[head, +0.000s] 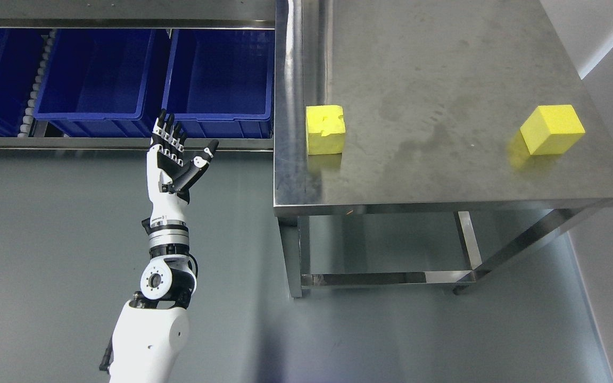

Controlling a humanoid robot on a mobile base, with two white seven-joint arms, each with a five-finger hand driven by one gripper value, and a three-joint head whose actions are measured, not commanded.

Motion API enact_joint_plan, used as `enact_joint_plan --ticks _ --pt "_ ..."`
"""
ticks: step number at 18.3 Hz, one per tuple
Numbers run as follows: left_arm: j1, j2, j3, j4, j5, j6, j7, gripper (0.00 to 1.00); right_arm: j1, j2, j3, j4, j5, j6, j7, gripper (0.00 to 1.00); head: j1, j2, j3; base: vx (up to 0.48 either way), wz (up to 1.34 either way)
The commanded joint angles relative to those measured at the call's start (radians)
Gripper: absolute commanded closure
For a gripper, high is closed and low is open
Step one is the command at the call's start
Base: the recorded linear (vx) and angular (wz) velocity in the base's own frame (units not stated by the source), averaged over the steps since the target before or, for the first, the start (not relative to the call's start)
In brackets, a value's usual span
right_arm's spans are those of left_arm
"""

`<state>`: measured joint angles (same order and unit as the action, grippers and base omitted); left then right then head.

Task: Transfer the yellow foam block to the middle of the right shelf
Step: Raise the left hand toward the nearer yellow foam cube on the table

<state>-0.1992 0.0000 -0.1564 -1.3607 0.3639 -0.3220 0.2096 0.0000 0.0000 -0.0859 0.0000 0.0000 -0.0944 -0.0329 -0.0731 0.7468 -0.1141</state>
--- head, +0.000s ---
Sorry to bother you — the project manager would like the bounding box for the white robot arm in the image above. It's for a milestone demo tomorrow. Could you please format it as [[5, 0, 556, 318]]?
[[99, 214, 197, 382]]

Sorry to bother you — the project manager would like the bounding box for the notched yellow foam block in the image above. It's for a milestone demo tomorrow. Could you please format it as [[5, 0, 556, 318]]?
[[305, 105, 347, 155]]

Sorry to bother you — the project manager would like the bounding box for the blue bin middle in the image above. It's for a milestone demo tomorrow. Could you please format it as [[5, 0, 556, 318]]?
[[32, 29, 170, 138]]

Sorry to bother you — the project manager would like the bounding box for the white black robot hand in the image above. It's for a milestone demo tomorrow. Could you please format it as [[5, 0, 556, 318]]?
[[146, 109, 219, 228]]

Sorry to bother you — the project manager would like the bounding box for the plain yellow foam block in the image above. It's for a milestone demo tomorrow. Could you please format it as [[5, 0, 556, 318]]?
[[519, 104, 586, 156]]

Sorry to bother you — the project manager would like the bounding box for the metal shelf rack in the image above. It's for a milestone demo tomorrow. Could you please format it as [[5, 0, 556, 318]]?
[[0, 1, 285, 151]]

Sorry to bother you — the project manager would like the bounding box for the stainless steel table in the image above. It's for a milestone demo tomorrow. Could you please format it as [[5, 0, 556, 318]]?
[[273, 1, 613, 298]]

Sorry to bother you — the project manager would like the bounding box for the blue bin right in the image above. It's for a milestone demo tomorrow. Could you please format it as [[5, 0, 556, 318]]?
[[161, 29, 275, 139]]

